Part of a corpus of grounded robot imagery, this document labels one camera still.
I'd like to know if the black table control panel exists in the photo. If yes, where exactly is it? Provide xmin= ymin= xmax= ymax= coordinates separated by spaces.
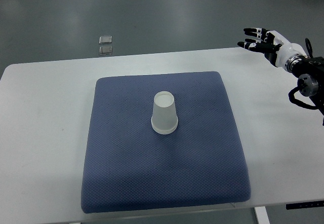
xmin=286 ymin=201 xmax=324 ymax=210

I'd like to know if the metal floor plate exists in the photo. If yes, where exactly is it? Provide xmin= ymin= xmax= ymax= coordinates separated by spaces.
xmin=99 ymin=35 xmax=112 ymax=45
xmin=99 ymin=46 xmax=113 ymax=56

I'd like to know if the lower metal floor plate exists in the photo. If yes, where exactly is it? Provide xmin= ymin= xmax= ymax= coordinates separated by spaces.
xmin=99 ymin=46 xmax=113 ymax=56

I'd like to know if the white paper cup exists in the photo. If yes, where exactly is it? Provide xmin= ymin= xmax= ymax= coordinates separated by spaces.
xmin=151 ymin=124 xmax=178 ymax=135
xmin=151 ymin=91 xmax=178 ymax=130

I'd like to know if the upper metal floor plate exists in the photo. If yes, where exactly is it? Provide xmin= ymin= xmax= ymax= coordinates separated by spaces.
xmin=99 ymin=35 xmax=112 ymax=45

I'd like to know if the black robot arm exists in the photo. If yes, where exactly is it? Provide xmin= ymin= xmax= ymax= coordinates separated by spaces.
xmin=287 ymin=38 xmax=323 ymax=113

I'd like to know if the blue mesh cushion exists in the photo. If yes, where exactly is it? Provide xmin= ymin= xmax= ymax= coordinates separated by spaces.
xmin=81 ymin=71 xmax=251 ymax=213

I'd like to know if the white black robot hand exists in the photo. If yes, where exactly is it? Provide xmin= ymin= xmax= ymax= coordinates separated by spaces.
xmin=237 ymin=28 xmax=305 ymax=70

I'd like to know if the white paper cup on cushion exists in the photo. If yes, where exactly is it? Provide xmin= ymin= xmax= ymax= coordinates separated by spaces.
xmin=151 ymin=124 xmax=178 ymax=135

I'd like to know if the white table leg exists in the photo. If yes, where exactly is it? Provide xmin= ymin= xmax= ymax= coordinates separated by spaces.
xmin=254 ymin=206 xmax=270 ymax=224

